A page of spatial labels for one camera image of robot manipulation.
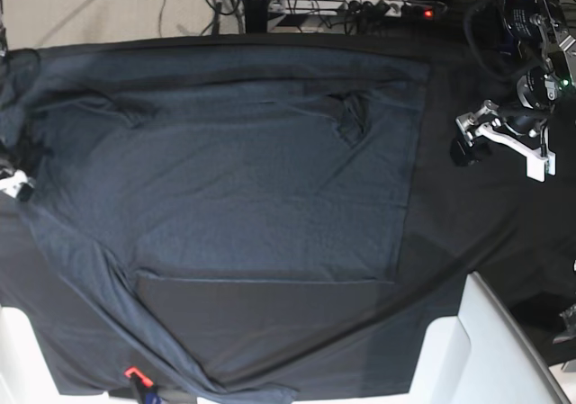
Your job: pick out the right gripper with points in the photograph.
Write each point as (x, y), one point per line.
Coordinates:
(16, 182)

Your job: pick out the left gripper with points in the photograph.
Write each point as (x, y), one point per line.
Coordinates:
(526, 123)

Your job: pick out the dark grey T-shirt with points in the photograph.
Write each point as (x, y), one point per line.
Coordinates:
(278, 166)

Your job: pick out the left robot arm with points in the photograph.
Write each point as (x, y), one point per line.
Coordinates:
(528, 45)

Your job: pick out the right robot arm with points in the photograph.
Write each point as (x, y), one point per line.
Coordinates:
(22, 149)

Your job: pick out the white chair left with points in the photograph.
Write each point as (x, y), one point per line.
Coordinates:
(25, 376)

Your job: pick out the white power strip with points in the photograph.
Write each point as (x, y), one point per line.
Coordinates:
(332, 7)

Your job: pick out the black table cloth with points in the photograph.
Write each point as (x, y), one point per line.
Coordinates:
(488, 216)

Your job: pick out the blue clamp at bottom edge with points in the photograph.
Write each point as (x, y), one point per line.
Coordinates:
(142, 387)

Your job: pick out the black monitor stand pole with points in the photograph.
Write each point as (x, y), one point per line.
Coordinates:
(256, 15)

